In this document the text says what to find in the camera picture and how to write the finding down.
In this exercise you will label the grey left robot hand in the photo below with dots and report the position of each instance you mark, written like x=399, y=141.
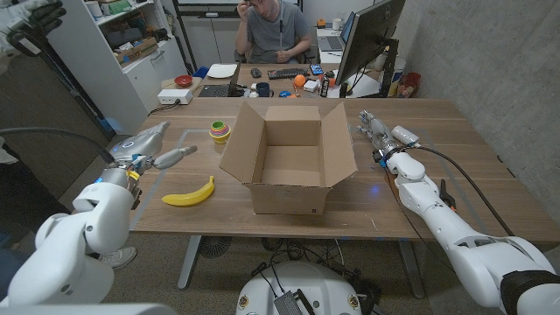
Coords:
x=140, y=146

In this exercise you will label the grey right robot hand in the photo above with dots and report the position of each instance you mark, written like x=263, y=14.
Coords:
x=378, y=133

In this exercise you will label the yellow toy banana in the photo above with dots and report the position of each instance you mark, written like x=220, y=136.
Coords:
x=188, y=199

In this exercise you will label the thin long stick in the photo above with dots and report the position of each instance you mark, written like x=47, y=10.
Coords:
x=281, y=26

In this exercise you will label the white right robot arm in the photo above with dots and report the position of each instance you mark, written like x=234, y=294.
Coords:
x=459, y=236

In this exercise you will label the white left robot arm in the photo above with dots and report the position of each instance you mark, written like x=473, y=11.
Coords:
x=65, y=262

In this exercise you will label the stacked colourful cups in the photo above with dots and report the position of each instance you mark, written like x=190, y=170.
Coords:
x=219, y=131

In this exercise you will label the white power box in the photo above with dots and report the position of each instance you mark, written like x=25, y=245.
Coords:
x=175, y=96

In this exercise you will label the red container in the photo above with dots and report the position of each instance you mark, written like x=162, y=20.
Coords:
x=411, y=81

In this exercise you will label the white shelf cabinet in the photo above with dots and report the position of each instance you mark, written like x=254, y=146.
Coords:
x=109, y=83

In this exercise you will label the black can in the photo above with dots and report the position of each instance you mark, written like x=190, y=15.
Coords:
x=324, y=87

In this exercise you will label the red bowl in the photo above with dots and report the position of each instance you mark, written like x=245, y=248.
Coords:
x=183, y=81

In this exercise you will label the small white box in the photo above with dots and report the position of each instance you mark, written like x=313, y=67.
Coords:
x=311, y=86

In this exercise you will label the blue smartphone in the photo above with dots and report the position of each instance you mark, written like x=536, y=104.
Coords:
x=316, y=69

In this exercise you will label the black clamp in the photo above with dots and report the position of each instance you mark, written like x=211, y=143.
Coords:
x=446, y=194

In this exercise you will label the black laptop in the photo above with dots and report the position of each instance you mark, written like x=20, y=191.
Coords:
x=214, y=90

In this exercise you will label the black computer monitor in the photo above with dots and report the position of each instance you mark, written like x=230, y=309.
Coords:
x=367, y=39

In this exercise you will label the orange ball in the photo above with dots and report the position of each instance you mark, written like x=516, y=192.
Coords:
x=299, y=80

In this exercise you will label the cardboard box with print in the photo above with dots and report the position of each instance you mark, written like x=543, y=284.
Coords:
x=137, y=51

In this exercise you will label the silver laptop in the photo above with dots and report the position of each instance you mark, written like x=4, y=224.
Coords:
x=332, y=43

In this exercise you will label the blue disc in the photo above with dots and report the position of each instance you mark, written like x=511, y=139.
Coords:
x=284, y=93

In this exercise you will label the black keyboard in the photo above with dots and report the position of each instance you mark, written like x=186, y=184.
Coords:
x=286, y=73

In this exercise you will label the white plate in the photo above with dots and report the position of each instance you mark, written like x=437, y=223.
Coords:
x=221, y=71

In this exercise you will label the white cup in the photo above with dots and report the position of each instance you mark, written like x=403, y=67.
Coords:
x=336, y=24

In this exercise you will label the dark blue mug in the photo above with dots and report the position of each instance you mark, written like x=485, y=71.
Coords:
x=263, y=89

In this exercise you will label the round floor fan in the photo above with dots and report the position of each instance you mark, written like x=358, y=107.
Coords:
x=214, y=246

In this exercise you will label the black computer mouse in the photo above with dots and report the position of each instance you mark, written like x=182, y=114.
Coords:
x=256, y=72

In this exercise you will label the seated person grey t-shirt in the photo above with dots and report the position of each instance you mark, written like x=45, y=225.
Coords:
x=275, y=35

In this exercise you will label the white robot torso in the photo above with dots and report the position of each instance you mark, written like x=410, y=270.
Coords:
x=302, y=284

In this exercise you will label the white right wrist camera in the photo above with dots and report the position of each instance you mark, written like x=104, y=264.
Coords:
x=403, y=135

